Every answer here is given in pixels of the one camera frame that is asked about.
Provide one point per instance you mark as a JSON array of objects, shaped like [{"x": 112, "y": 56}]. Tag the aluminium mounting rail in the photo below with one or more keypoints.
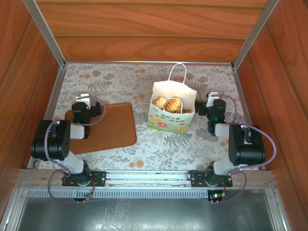
[{"x": 149, "y": 176}]

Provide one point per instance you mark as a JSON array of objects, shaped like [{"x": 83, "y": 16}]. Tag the ribbed long fake bread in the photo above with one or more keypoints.
[{"x": 159, "y": 102}]

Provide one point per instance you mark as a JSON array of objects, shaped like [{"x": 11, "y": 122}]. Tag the aluminium frame post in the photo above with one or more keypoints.
[
  {"x": 45, "y": 31},
  {"x": 255, "y": 31}
]

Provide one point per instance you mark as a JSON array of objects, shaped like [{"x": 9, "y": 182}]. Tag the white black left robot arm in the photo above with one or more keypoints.
[{"x": 74, "y": 163}]

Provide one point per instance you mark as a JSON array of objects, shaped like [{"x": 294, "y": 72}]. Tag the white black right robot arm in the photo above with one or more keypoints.
[{"x": 247, "y": 154}]

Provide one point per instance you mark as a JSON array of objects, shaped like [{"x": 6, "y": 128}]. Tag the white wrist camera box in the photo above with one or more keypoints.
[
  {"x": 83, "y": 97},
  {"x": 213, "y": 96}
]

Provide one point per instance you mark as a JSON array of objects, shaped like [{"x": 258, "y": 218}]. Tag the circuit board with green light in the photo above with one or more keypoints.
[{"x": 216, "y": 196}]

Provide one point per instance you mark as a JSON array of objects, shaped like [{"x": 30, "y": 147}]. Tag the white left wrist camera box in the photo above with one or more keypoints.
[{"x": 83, "y": 97}]

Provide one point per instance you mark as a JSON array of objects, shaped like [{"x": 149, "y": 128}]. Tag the aluminium side rail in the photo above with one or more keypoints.
[
  {"x": 245, "y": 106},
  {"x": 54, "y": 96}
]

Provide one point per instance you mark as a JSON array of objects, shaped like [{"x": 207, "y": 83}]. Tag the aluminium frame bar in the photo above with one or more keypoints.
[{"x": 149, "y": 63}]

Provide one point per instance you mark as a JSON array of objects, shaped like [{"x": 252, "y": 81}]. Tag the shiny metal sheet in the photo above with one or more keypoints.
[{"x": 144, "y": 216}]

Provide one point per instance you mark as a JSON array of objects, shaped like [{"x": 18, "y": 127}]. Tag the small connector board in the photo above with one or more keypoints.
[{"x": 88, "y": 196}]

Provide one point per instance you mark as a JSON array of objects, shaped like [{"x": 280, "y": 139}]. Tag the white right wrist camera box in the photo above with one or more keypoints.
[{"x": 213, "y": 96}]

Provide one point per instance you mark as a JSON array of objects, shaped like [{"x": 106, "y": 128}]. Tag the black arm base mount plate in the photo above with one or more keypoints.
[
  {"x": 197, "y": 179},
  {"x": 98, "y": 178}
]

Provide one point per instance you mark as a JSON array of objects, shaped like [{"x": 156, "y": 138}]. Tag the brown rectangular tray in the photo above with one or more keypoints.
[{"x": 115, "y": 130}]

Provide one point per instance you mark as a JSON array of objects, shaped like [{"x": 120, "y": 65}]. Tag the white printed paper bag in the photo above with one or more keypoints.
[{"x": 168, "y": 122}]

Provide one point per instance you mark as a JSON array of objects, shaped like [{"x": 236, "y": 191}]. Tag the floral patterned tablecloth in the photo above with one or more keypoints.
[{"x": 156, "y": 149}]

